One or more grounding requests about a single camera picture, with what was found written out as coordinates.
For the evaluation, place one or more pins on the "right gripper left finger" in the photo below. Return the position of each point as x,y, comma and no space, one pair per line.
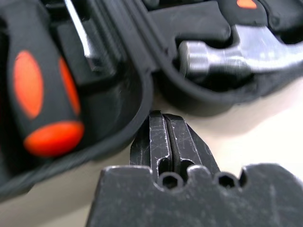
157,142

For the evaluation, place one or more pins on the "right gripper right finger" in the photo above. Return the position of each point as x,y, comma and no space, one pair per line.
187,146

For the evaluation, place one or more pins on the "long black orange screwdriver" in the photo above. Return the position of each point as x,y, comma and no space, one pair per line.
28,85

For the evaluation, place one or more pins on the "black tool case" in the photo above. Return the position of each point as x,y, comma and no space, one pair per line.
132,71

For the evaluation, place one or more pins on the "steel claw hammer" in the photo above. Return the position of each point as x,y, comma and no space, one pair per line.
220,59

